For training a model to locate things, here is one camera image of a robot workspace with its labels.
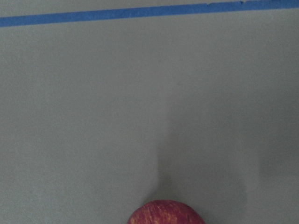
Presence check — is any dark red lone apple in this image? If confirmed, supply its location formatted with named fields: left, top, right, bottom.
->
left=127, top=200, right=205, bottom=224

